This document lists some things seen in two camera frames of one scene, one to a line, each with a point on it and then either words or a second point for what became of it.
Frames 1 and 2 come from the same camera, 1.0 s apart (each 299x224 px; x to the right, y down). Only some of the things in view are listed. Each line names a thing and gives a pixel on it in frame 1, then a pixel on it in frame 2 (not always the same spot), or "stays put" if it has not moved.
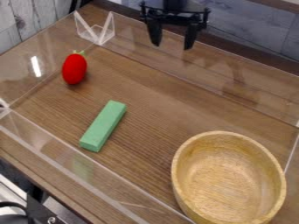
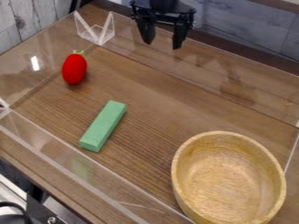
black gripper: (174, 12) to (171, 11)
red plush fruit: (74, 67) stays put
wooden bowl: (228, 179) stays put
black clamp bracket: (38, 213) stays put
